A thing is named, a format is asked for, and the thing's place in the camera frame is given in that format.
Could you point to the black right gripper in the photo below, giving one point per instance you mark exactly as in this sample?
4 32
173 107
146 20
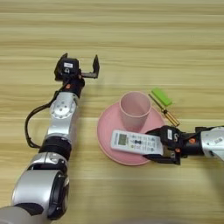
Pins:
177 156

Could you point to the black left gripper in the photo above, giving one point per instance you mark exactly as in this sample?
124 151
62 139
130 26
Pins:
73 81

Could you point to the white remote control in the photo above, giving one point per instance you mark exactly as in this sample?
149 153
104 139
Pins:
137 143

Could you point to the pink plastic cup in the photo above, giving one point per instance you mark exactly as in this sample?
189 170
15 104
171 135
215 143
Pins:
134 115

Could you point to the green rectangular block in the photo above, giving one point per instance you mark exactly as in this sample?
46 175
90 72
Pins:
162 96

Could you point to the pink round plate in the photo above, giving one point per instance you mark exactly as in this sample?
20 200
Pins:
105 128

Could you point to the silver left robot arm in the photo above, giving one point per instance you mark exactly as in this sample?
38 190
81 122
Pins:
59 116

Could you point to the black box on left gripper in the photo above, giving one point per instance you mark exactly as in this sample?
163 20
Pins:
69 66

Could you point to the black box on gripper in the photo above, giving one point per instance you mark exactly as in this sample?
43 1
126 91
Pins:
170 135
69 66

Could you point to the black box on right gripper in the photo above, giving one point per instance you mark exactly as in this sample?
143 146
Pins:
170 135

